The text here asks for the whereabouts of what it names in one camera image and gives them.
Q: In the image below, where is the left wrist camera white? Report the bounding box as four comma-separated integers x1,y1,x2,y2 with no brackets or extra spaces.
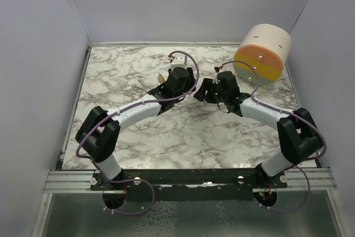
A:
170,54,187,72

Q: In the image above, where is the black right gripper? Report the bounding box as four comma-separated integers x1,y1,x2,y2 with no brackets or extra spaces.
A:
194,78,228,104

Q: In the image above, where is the aluminium frame rail front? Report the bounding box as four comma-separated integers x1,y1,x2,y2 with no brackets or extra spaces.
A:
44,168,337,194

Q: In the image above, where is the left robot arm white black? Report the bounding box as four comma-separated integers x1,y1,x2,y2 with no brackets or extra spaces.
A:
75,67,196,190

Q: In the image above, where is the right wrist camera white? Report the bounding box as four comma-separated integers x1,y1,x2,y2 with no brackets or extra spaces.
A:
212,66,223,84

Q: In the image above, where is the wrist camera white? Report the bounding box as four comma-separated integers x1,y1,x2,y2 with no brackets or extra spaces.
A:
170,54,187,72
212,66,223,84

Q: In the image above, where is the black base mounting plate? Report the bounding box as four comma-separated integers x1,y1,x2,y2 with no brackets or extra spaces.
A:
90,168,287,202

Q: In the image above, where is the small brass padlock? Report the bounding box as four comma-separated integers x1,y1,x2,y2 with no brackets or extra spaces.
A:
158,73,165,83

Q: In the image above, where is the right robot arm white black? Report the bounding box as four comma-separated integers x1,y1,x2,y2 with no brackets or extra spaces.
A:
194,71,324,188

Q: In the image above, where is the round mini drawer cabinet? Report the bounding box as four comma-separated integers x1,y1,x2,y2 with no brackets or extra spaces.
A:
234,24,292,85

